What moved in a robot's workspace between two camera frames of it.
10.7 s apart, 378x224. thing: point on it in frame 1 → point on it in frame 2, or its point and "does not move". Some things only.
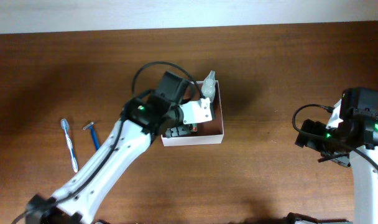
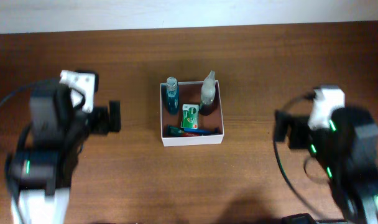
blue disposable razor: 94,138 → 205,131
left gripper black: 179,130 → 100,116
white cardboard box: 210,132 does not move
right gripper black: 311,127 → 299,125
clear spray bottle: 209,86 does not move
